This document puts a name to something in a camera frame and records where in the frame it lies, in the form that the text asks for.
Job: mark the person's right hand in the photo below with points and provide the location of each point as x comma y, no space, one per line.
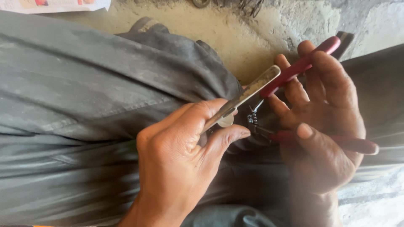
331,126

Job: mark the person's left hand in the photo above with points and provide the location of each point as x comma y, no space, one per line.
170,151

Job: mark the silver metal bar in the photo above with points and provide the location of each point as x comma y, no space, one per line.
252,88

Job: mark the small round silver metal piece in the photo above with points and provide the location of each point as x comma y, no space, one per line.
225,122

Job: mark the dark flat metal strip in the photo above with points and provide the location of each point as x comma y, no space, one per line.
344,42

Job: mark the person's blue-grey shirt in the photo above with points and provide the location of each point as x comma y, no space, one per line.
227,217

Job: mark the person's grey trousers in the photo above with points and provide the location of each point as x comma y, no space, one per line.
79,110

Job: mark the heap of dark metal scrap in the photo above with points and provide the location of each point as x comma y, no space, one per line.
240,4

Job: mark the printed newspaper sheet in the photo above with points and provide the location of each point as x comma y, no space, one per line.
53,4

